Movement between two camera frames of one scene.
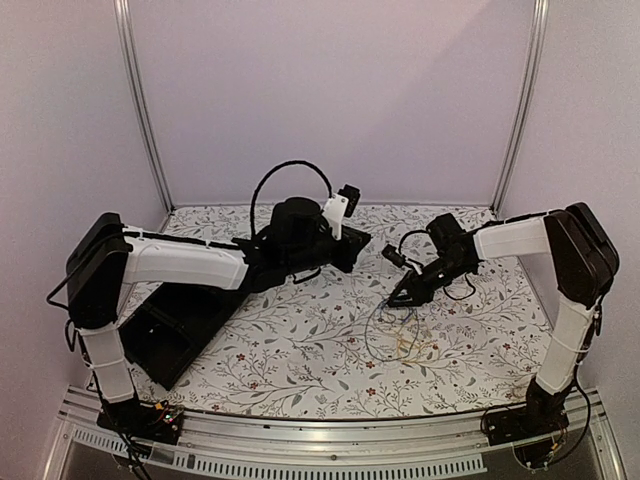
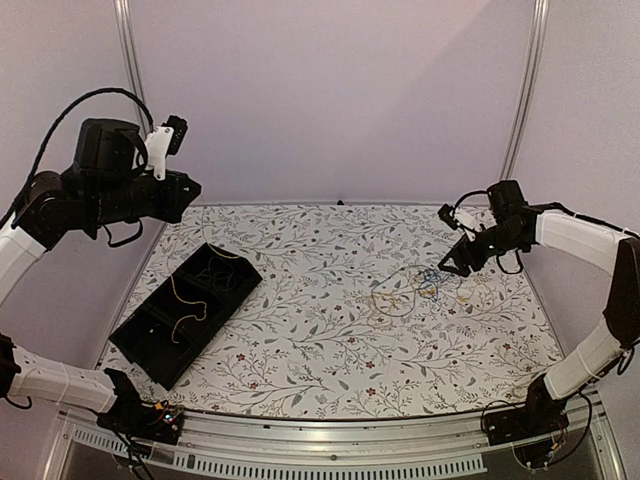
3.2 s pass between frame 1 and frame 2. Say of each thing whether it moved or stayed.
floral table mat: stayed
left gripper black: moved
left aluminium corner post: stayed
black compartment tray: stayed
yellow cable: moved
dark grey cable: moved
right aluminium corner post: stayed
